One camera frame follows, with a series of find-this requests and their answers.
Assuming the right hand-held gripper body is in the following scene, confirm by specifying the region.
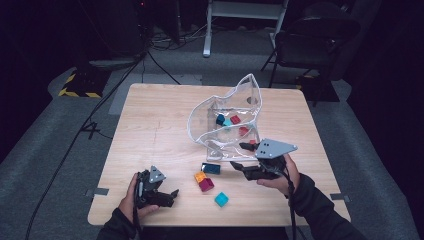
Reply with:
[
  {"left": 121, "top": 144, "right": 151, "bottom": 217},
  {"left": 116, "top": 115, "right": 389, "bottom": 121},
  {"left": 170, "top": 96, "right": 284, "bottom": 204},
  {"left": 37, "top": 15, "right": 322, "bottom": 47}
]
[{"left": 244, "top": 138, "right": 299, "bottom": 182}]

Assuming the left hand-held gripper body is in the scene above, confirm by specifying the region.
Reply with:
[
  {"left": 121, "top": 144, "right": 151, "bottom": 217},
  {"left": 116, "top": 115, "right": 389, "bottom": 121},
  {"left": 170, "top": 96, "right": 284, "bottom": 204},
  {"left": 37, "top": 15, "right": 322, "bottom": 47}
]
[{"left": 136, "top": 164, "right": 168, "bottom": 210}]

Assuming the long dark teal block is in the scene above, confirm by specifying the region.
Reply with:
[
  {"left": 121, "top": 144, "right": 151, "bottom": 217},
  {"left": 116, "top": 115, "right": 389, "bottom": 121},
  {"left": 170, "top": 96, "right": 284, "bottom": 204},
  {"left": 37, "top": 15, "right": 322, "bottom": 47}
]
[{"left": 200, "top": 162, "right": 222, "bottom": 175}]

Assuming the clear plastic bag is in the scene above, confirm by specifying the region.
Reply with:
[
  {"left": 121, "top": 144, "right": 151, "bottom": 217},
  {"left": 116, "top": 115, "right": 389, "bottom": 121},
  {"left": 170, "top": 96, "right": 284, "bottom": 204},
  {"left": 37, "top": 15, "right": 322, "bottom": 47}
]
[{"left": 187, "top": 73, "right": 264, "bottom": 163}]

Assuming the maroon block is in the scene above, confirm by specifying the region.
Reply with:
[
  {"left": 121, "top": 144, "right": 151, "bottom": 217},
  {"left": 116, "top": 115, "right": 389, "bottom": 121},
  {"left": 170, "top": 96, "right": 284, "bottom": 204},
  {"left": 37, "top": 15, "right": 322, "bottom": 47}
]
[{"left": 198, "top": 177, "right": 215, "bottom": 193}]

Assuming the bright cyan block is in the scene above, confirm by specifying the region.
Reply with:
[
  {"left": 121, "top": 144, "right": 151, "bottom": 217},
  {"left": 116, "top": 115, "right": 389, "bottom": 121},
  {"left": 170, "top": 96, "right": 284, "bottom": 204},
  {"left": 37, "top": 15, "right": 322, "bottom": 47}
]
[{"left": 214, "top": 191, "right": 230, "bottom": 208}]

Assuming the person's left hand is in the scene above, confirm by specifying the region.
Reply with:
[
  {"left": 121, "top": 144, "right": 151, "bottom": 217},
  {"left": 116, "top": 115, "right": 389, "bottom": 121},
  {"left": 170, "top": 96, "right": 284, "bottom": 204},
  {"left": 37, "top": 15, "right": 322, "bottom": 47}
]
[{"left": 119, "top": 171, "right": 161, "bottom": 221}]

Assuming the person's right hand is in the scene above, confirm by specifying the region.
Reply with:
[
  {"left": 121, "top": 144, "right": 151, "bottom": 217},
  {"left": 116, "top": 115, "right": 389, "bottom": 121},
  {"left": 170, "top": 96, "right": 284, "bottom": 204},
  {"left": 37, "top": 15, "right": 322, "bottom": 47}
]
[{"left": 256, "top": 153, "right": 301, "bottom": 198}]

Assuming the grey tape strip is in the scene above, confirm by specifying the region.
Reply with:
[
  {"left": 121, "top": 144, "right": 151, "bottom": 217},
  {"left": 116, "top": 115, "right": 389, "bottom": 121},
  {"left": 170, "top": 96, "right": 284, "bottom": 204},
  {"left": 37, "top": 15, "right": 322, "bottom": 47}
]
[
  {"left": 329, "top": 193, "right": 352, "bottom": 203},
  {"left": 84, "top": 187, "right": 110, "bottom": 197}
]

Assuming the black yellow striped base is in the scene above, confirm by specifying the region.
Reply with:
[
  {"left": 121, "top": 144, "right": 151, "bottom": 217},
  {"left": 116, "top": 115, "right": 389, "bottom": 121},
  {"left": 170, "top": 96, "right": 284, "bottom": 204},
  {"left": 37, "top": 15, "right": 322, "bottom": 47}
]
[
  {"left": 295, "top": 73, "right": 341, "bottom": 103},
  {"left": 58, "top": 68, "right": 112, "bottom": 99}
]

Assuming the black chair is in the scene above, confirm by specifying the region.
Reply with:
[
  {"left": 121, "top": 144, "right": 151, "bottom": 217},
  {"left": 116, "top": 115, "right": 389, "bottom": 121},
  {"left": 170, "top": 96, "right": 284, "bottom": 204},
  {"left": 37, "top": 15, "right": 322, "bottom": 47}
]
[{"left": 260, "top": 2, "right": 362, "bottom": 101}]

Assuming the white metal stand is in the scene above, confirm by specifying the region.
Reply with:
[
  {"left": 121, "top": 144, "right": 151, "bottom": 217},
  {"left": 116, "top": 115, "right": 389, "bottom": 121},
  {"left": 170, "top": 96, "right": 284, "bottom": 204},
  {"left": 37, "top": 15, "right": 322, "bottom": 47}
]
[{"left": 202, "top": 0, "right": 290, "bottom": 58}]

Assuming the black equipment stand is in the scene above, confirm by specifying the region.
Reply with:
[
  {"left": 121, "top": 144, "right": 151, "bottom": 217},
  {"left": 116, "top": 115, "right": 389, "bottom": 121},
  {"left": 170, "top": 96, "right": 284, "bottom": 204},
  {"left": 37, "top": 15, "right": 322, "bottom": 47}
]
[{"left": 76, "top": 0, "right": 149, "bottom": 69}]

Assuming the right hand-held gripper cable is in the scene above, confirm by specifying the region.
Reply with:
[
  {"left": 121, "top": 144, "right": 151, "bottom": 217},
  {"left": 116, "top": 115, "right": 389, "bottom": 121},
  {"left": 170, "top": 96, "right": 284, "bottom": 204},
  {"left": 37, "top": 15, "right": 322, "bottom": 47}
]
[{"left": 281, "top": 164, "right": 299, "bottom": 240}]

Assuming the long black floor cable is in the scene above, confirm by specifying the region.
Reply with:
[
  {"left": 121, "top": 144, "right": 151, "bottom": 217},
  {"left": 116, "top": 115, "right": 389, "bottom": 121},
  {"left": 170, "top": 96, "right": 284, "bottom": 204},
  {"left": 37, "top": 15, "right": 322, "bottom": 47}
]
[{"left": 24, "top": 49, "right": 149, "bottom": 240}]

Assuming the short black floor cable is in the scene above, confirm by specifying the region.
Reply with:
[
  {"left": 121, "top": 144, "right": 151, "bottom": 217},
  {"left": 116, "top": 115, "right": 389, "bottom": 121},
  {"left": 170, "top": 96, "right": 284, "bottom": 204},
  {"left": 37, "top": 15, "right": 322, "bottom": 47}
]
[{"left": 146, "top": 49, "right": 182, "bottom": 85}]

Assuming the bundle of floor cables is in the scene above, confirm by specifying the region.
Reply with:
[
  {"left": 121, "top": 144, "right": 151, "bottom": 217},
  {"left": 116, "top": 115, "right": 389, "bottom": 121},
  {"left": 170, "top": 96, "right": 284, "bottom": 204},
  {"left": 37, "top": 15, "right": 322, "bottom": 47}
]
[{"left": 149, "top": 19, "right": 209, "bottom": 52}]

